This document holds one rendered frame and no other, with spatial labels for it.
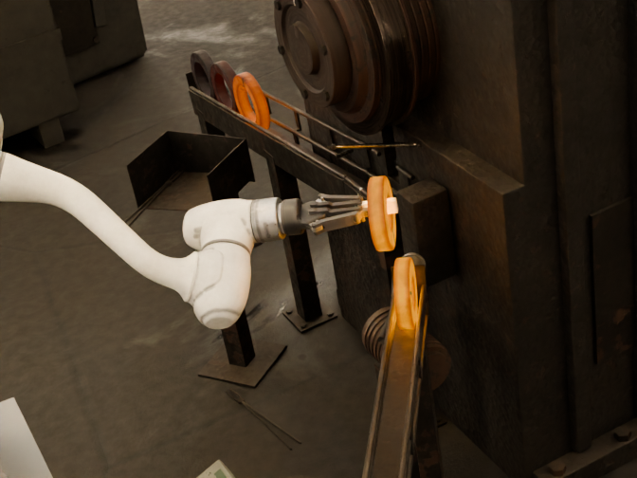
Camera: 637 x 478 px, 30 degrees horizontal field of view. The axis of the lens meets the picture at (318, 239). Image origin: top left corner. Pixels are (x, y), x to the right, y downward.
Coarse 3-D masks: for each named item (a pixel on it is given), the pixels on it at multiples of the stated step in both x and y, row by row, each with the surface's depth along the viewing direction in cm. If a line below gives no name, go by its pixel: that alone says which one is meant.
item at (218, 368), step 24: (168, 144) 334; (192, 144) 331; (216, 144) 327; (240, 144) 318; (144, 168) 325; (168, 168) 335; (192, 168) 336; (216, 168) 310; (240, 168) 320; (144, 192) 327; (168, 192) 329; (192, 192) 326; (216, 192) 311; (240, 336) 347; (216, 360) 357; (240, 360) 352; (264, 360) 354; (240, 384) 347
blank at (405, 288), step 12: (396, 264) 247; (408, 264) 247; (396, 276) 245; (408, 276) 244; (396, 288) 244; (408, 288) 243; (396, 300) 244; (408, 300) 243; (396, 312) 245; (408, 312) 244; (408, 324) 247
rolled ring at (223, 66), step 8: (216, 64) 360; (224, 64) 359; (216, 72) 363; (224, 72) 357; (232, 72) 357; (216, 80) 368; (224, 80) 370; (232, 80) 356; (216, 88) 369; (224, 88) 370; (232, 88) 356; (216, 96) 372; (224, 96) 370; (232, 96) 357; (232, 104) 360
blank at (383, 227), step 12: (372, 180) 237; (384, 180) 237; (372, 192) 235; (384, 192) 236; (372, 204) 234; (384, 204) 234; (372, 216) 233; (384, 216) 233; (372, 228) 234; (384, 228) 234; (384, 240) 235
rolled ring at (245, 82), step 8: (240, 80) 345; (248, 80) 342; (240, 88) 351; (248, 88) 341; (256, 88) 341; (240, 96) 353; (256, 96) 340; (240, 104) 354; (248, 104) 355; (256, 104) 341; (264, 104) 341; (240, 112) 356; (248, 112) 355; (256, 112) 343; (264, 112) 342; (256, 120) 346; (264, 120) 344; (256, 128) 349
